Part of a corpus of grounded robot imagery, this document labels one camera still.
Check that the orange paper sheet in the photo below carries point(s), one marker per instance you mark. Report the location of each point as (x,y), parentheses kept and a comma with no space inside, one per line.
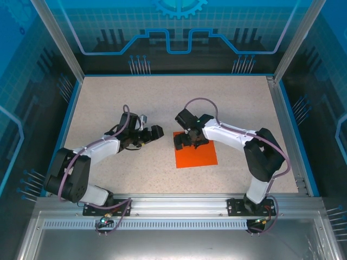
(198,157)

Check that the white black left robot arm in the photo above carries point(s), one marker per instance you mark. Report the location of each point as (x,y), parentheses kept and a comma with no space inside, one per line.
(100,149)

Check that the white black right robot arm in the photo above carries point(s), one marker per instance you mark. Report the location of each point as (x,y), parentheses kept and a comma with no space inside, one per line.
(227,136)

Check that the grey metal tray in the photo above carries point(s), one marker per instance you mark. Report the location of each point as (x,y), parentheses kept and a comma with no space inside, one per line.
(176,243)

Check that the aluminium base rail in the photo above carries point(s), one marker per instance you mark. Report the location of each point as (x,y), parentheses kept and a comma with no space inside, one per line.
(179,205)

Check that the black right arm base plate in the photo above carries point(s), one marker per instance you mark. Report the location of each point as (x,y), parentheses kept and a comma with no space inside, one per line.
(234,207)

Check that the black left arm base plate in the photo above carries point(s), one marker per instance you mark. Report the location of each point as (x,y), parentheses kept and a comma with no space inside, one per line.
(89,211)

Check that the aluminium side rail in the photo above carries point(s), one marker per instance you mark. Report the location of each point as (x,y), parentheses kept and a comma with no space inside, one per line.
(282,113)

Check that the aluminium frame post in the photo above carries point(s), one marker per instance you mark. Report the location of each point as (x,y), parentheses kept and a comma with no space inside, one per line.
(298,40)
(58,40)

